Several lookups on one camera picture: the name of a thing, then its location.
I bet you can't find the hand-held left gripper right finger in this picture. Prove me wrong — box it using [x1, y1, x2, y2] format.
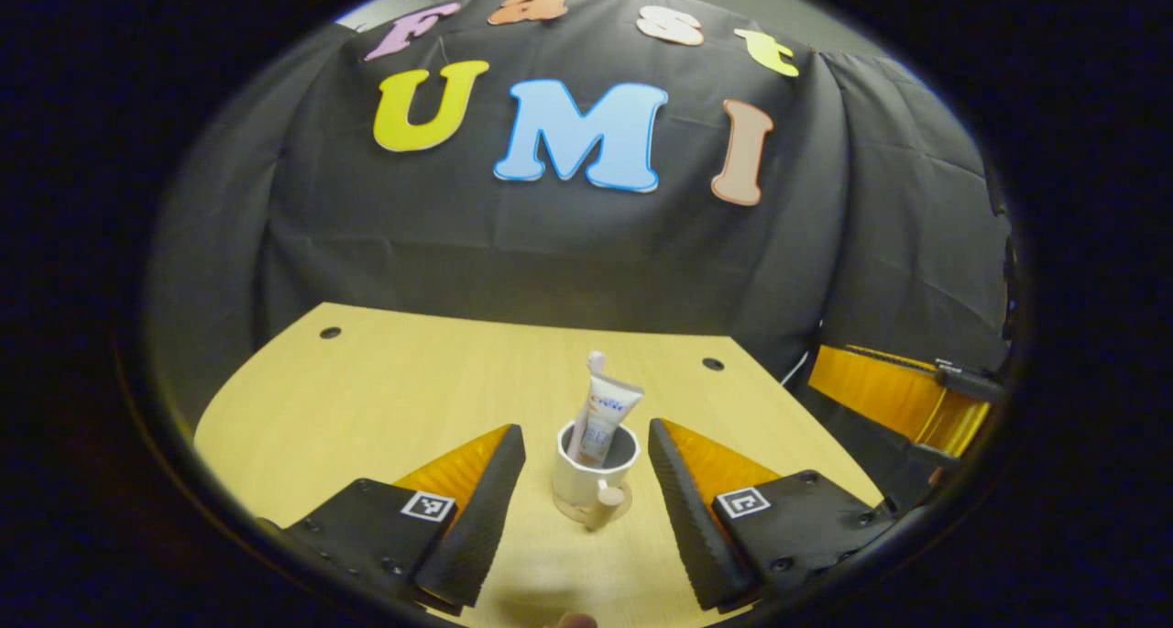
[647, 417, 899, 612]

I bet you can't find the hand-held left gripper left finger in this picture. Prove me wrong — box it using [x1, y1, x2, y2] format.
[261, 423, 528, 615]

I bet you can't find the white cup with wooden handle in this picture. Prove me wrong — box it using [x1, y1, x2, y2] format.
[552, 421, 641, 532]

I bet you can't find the white toothpaste tube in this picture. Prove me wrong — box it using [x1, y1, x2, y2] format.
[577, 375, 645, 468]

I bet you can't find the white toothbrush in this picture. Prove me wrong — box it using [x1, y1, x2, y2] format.
[566, 351, 607, 464]

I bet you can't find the light wooden desktop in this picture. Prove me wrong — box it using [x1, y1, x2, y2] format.
[194, 303, 885, 628]

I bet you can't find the black backdrop cloth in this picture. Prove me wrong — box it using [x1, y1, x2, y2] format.
[147, 0, 1014, 510]

